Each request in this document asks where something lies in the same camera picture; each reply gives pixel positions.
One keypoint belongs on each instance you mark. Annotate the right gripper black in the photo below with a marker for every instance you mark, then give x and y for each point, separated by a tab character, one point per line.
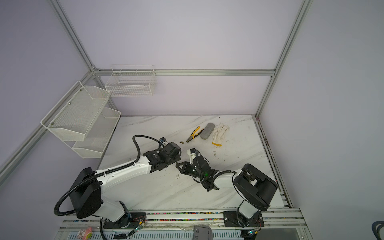
185	164

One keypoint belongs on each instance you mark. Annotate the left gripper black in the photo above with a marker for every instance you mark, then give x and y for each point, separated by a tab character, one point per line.
177	159

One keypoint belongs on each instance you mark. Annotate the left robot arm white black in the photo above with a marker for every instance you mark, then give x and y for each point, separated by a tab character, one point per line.
91	199

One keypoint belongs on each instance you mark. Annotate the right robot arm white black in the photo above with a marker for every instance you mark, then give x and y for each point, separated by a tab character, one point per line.
254	187

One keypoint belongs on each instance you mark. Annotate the yellow black pliers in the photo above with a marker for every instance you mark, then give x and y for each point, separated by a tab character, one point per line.
194	134

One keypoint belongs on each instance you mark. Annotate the grey fabric case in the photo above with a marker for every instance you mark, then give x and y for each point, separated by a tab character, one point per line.
207	131

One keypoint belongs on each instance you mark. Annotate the white work glove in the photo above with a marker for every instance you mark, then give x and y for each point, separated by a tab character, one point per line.
219	134

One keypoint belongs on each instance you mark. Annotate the grey box at front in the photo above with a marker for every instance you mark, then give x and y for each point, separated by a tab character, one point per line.
202	233

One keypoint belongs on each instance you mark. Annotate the white mesh two-tier shelf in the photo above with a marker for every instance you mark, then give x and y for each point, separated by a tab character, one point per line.
83	121

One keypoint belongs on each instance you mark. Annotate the pink small object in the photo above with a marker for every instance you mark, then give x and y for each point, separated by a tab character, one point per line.
85	234

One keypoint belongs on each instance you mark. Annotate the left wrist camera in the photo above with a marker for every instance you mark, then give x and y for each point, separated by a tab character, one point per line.
162	142

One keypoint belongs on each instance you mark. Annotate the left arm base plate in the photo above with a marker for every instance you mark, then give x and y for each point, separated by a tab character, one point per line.
125	222

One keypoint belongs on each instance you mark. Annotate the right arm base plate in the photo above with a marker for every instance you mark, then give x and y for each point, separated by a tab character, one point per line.
236	219

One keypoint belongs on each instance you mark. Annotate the white wire basket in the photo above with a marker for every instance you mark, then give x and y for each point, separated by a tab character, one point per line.
132	81

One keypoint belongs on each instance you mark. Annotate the aluminium frame rail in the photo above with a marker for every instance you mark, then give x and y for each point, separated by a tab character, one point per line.
163	72

